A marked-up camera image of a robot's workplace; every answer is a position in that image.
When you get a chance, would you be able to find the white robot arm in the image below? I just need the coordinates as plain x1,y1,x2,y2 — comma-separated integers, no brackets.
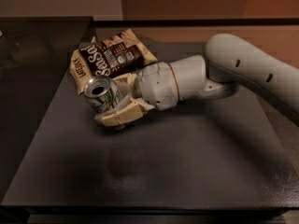
94,34,299,127

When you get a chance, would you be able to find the silver green 7up can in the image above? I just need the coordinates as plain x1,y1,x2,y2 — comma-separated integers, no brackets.
84,75,122,113

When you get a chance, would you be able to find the brown cream chip bag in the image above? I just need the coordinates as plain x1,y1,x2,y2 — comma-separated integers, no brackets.
69,29,157,94

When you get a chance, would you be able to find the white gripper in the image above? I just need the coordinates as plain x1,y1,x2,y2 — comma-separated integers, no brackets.
94,63,178,127

